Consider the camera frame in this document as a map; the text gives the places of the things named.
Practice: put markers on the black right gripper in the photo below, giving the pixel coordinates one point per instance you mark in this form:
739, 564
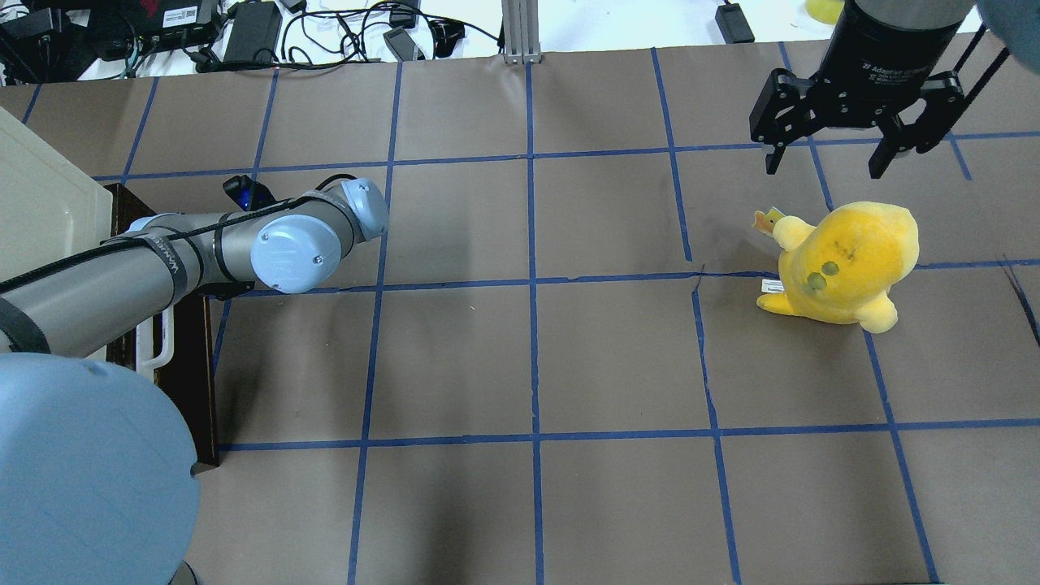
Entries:
887, 50

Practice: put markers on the dark wooden drawer front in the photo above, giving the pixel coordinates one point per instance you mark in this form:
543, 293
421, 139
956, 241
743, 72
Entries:
188, 378

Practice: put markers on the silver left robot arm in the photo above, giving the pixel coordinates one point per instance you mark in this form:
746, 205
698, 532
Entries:
99, 482

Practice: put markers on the yellow plush toy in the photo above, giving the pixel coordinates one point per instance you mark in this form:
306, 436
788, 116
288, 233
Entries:
842, 269

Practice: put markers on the black power adapter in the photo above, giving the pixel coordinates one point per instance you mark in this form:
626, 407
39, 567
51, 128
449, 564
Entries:
733, 23

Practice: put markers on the black small device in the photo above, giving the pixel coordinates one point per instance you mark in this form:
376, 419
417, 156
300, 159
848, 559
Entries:
402, 46

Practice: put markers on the black power brick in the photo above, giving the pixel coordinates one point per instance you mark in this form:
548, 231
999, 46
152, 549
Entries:
255, 27

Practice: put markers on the cream cabinet body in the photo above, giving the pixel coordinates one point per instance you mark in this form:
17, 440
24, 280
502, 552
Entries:
50, 209

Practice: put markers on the aluminium frame post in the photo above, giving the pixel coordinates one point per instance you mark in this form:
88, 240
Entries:
520, 30

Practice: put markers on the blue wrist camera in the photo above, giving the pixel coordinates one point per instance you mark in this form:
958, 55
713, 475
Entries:
248, 194

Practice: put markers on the white drawer handle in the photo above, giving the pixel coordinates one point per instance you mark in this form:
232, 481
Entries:
155, 344

